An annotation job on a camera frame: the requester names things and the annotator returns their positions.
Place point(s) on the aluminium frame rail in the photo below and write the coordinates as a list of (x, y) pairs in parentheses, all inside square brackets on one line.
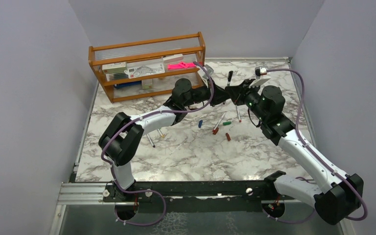
[(81, 194)]

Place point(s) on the white pen red end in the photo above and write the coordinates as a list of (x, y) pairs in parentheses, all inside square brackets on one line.
[(238, 114)]

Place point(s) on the white pen left side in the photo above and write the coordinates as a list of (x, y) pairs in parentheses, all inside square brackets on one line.
[(150, 140)]

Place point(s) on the small white box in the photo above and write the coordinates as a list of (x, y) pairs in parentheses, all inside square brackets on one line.
[(147, 84)]

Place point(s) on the blue box on shelf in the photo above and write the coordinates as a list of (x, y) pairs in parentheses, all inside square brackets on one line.
[(125, 85)]

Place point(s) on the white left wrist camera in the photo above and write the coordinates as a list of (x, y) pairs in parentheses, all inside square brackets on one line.
[(209, 70)]

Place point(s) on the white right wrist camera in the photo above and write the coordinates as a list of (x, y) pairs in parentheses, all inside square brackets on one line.
[(262, 76)]

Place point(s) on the pink plastic clip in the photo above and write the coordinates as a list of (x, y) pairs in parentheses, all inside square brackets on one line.
[(181, 65)]

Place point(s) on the white green box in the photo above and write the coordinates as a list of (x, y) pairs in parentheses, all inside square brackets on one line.
[(114, 68)]

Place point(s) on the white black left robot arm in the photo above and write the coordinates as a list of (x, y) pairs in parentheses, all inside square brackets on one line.
[(122, 137)]

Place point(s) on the wooden shelf rack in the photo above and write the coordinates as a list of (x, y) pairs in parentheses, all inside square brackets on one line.
[(152, 51)]

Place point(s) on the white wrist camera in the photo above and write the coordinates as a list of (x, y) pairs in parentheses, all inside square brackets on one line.
[(209, 70), (262, 76)]

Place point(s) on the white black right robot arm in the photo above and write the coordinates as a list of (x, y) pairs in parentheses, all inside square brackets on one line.
[(336, 194)]

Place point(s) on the white pen red cap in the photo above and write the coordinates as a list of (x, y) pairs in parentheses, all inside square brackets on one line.
[(218, 123)]

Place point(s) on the red brown pen cap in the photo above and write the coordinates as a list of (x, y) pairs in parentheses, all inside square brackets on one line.
[(228, 136)]

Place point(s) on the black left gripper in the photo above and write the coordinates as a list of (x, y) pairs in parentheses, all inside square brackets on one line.
[(220, 95)]

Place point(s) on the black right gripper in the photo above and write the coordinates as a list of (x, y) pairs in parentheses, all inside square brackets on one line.
[(237, 91)]

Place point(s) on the black pen cap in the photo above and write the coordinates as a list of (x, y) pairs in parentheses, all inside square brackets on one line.
[(229, 77)]

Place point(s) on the pink white eraser box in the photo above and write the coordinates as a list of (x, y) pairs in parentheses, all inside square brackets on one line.
[(172, 58)]

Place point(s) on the white protractor ruler pack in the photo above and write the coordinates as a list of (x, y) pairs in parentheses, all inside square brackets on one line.
[(145, 70)]

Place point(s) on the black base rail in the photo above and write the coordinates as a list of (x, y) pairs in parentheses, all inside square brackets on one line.
[(191, 197)]

